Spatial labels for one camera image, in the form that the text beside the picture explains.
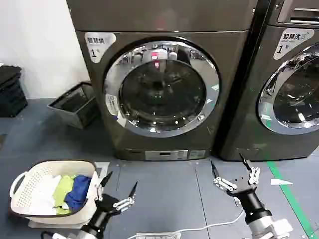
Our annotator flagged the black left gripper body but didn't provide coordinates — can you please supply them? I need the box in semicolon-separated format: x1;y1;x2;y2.
88;193;121;231

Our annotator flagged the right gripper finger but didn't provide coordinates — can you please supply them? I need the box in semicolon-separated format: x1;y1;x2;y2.
210;159;237;193
239;152;261;186

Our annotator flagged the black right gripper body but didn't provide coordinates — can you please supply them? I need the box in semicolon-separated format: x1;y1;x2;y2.
227;176;272;224

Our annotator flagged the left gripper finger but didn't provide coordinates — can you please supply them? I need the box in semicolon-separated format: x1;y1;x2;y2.
113;181;139;212
95;171;113;202

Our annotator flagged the blue cloth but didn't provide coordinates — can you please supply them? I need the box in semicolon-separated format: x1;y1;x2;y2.
64;175;92;213

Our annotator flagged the green floor tape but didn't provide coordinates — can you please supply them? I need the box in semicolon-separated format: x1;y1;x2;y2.
267;160;319;239

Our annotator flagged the white paper scrap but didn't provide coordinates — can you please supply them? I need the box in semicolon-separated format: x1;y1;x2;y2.
270;178;294;186

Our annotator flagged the green cloth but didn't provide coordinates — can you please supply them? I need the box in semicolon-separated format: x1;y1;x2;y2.
51;175;77;216

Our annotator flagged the white power strip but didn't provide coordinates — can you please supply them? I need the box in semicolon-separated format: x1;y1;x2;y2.
136;232;181;239

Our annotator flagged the white cloth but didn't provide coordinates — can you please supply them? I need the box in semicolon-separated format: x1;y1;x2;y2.
29;175;63;216

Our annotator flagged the grey washer with drawer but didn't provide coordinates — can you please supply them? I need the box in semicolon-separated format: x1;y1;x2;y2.
219;0;319;161

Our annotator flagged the white perforated laundry basket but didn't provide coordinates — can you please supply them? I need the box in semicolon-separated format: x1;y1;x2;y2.
9;160;101;224

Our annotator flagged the dark grey square bin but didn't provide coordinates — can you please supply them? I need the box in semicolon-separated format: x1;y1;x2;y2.
47;81;101;130

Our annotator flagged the round chrome glass washer door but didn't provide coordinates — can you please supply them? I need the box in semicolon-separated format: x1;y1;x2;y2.
257;43;319;135

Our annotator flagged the round chrome glass dryer door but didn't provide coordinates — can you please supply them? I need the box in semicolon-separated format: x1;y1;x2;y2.
103;36;221;138

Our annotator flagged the stack of black crates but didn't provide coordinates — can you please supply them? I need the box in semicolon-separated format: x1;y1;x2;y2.
0;63;29;119

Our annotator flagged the grey dryer with label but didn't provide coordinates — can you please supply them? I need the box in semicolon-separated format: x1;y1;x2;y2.
66;0;259;162

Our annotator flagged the white cable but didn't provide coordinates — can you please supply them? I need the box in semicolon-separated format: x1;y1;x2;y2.
178;210;246;236

